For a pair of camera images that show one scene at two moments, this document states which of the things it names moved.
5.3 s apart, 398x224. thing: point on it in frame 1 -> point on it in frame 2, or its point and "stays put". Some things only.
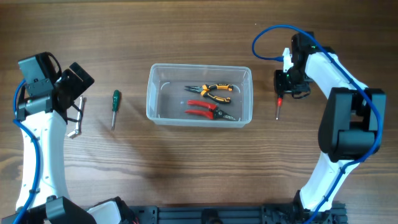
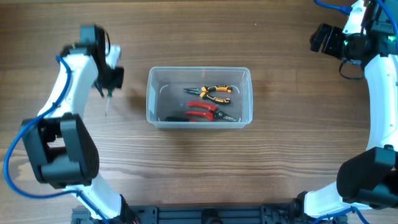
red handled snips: x=214 y=113 stays put
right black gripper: x=280 y=88 -> x=334 y=33
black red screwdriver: x=279 y=104 -> x=179 y=119
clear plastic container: x=198 y=95 stays put
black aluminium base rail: x=280 y=214 stays put
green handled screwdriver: x=115 y=107 -> x=110 y=94
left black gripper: x=80 y=86 -> x=120 y=79
